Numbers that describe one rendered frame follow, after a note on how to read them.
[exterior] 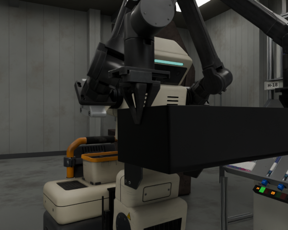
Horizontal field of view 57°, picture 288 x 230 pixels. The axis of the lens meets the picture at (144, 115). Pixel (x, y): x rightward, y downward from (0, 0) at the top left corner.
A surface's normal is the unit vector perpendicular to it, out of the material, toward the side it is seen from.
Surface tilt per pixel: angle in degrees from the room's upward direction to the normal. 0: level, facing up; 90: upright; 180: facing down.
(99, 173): 92
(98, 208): 90
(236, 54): 90
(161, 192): 98
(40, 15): 90
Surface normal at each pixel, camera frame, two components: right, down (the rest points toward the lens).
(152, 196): 0.55, 0.15
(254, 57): -0.90, 0.00
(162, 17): 0.31, -0.01
